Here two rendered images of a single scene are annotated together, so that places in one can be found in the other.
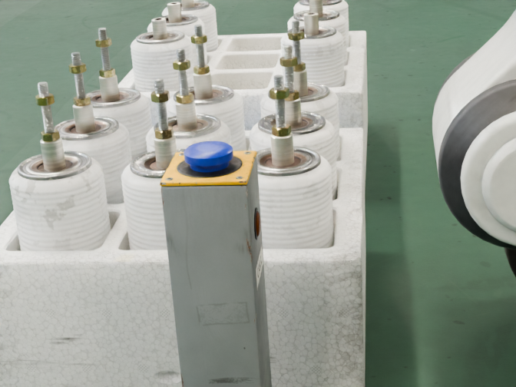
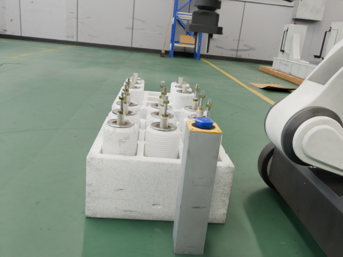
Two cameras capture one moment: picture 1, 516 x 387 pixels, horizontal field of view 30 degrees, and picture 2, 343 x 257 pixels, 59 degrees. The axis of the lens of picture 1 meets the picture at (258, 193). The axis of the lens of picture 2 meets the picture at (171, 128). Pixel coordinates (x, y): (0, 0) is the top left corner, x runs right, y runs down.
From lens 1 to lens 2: 0.29 m
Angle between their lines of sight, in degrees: 13
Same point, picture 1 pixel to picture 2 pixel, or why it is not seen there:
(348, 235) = (225, 158)
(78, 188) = (131, 132)
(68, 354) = (119, 195)
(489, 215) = (302, 152)
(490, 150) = (307, 129)
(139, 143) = not seen: hidden behind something
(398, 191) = not seen: hidden behind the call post
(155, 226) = (160, 149)
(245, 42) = (151, 94)
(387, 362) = not seen: hidden behind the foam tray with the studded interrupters
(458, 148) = (292, 128)
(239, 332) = (206, 189)
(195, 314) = (191, 181)
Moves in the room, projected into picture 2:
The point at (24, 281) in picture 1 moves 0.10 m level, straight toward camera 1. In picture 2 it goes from (108, 165) to (120, 183)
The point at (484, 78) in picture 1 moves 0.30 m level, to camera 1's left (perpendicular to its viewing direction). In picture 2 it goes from (299, 105) to (172, 98)
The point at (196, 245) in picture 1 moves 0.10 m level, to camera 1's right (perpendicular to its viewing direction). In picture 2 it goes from (198, 154) to (241, 155)
